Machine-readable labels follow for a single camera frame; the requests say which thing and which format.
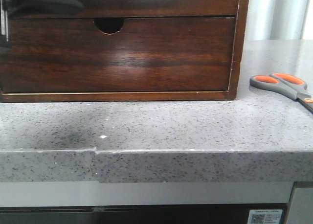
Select dark wooden drawer cabinet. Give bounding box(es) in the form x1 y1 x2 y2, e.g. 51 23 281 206
0 0 249 103

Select wooden drawer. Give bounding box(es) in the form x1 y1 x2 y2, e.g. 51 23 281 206
9 0 242 20
0 17 235 93

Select grey pleated curtain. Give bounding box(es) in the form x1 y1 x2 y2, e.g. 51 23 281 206
245 0 313 41

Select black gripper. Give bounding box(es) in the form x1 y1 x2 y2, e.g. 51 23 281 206
0 0 84 48

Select grey orange scissors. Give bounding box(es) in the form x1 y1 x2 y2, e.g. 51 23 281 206
249 73 313 113

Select black appliance under counter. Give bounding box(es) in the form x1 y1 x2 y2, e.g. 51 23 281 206
0 203 287 224

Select white QR code sticker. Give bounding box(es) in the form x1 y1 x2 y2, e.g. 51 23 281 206
247 209 283 224

